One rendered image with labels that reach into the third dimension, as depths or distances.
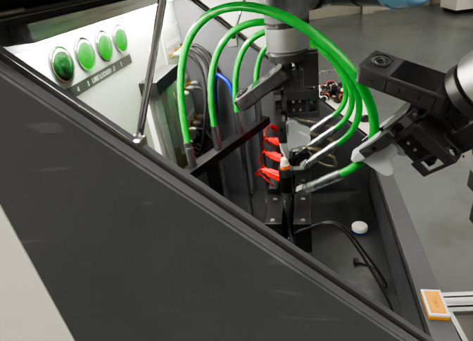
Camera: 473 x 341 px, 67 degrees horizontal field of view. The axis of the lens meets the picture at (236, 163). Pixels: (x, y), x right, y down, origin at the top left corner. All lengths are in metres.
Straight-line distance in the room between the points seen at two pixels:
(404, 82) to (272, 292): 0.29
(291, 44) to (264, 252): 0.35
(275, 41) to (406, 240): 0.46
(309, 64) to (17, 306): 0.60
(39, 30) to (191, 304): 0.38
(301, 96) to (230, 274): 0.34
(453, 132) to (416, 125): 0.04
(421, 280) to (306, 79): 0.40
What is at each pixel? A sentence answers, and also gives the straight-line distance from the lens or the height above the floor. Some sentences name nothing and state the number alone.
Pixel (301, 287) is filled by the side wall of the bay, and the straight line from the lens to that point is 0.45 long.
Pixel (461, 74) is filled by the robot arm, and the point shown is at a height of 1.34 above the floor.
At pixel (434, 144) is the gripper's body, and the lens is 0.48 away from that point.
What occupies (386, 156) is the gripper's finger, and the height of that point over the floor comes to 1.21.
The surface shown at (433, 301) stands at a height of 0.96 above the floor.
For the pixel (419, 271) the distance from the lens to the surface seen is 0.74.
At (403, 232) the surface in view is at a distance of 0.82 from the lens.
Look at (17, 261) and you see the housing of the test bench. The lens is 0.58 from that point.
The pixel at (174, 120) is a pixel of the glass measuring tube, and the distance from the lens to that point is 0.85.
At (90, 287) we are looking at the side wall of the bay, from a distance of 0.55.
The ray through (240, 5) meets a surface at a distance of 0.59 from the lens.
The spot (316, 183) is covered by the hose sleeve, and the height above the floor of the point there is 1.12.
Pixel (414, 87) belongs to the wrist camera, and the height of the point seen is 1.32.
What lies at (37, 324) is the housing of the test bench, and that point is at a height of 1.02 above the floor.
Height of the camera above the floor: 1.47
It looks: 29 degrees down
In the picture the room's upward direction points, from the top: 9 degrees counter-clockwise
